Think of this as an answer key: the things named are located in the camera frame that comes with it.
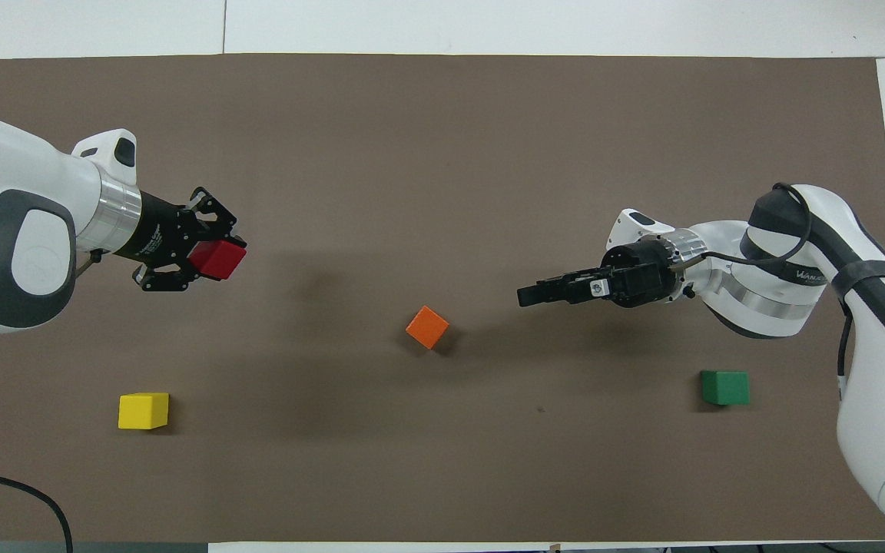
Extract brown table mat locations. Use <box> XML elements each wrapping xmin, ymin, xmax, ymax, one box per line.
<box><xmin>0</xmin><ymin>52</ymin><xmax>885</xmax><ymax>545</ymax></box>

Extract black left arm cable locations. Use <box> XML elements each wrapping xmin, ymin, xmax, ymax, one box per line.
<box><xmin>0</xmin><ymin>466</ymin><xmax>75</xmax><ymax>553</ymax></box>

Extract orange wooden block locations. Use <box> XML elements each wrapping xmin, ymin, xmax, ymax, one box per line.
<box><xmin>405</xmin><ymin>305</ymin><xmax>450</xmax><ymax>351</ymax></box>

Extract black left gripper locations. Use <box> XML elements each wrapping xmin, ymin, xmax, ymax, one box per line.
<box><xmin>112</xmin><ymin>186</ymin><xmax>238</xmax><ymax>293</ymax></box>

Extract yellow wooden block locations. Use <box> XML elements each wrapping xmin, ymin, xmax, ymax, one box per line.
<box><xmin>118</xmin><ymin>392</ymin><xmax>171</xmax><ymax>431</ymax></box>

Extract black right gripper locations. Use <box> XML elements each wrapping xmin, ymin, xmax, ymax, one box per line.
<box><xmin>517</xmin><ymin>239</ymin><xmax>678</xmax><ymax>309</ymax></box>

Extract red wooden block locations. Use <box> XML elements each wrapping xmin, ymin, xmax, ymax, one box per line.
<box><xmin>187</xmin><ymin>238</ymin><xmax>248</xmax><ymax>282</ymax></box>

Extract green wooden block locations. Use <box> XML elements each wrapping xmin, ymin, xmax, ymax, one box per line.
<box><xmin>700</xmin><ymin>369</ymin><xmax>751</xmax><ymax>406</ymax></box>

